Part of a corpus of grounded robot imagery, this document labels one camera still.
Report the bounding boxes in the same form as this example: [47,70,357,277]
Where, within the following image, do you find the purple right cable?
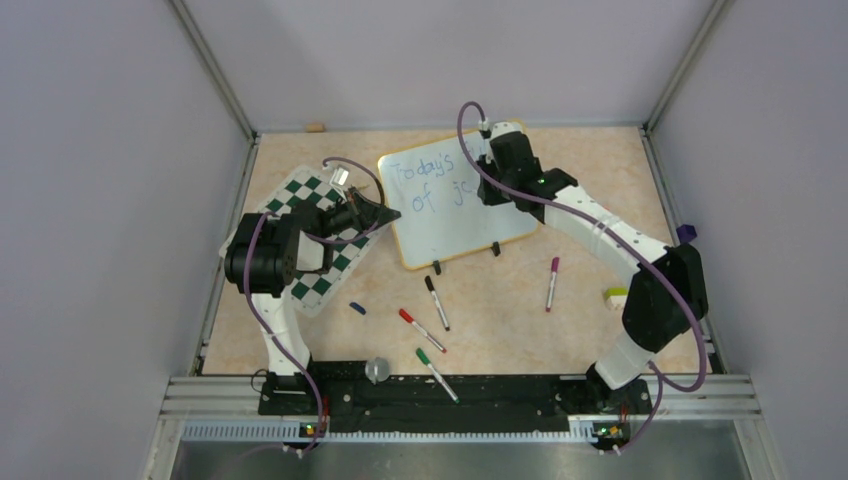
[457,100,709,455]

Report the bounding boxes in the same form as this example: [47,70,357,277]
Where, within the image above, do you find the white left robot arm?
[223,187,402,414]

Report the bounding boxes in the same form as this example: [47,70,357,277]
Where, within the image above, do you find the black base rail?
[258,361,652,434]

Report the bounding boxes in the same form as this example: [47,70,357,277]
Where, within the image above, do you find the purple plastic piece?
[676,224,698,244]

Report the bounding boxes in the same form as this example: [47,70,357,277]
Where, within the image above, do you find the purple cable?
[243,155,387,458]
[457,100,709,455]

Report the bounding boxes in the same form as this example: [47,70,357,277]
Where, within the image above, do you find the grey round knob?
[365,357,391,385]

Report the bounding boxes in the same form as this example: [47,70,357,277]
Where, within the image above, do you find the green white eraser block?
[602,287,629,311]

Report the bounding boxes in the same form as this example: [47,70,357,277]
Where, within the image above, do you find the red capped marker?
[398,308,447,353]

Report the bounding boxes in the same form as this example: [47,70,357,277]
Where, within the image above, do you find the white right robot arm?
[475,121,709,412]

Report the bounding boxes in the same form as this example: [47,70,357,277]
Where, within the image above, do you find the green capped marker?
[415,348,460,404]

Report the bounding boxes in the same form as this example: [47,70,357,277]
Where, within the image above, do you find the blue marker cap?
[349,302,366,315]

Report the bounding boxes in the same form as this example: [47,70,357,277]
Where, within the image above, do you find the black capped marker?
[425,275,451,332]

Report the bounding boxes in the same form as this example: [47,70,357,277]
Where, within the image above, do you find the green white chessboard mat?
[254,166,385,318]

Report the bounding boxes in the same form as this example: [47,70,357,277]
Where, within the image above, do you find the yellow framed whiteboard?
[377,135,539,270]

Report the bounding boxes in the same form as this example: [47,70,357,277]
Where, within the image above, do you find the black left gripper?
[317,186,399,239]

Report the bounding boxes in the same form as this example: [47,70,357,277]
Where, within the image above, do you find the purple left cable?
[243,155,387,458]

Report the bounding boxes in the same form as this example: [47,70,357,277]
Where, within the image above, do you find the purple capped marker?
[545,256,560,313]

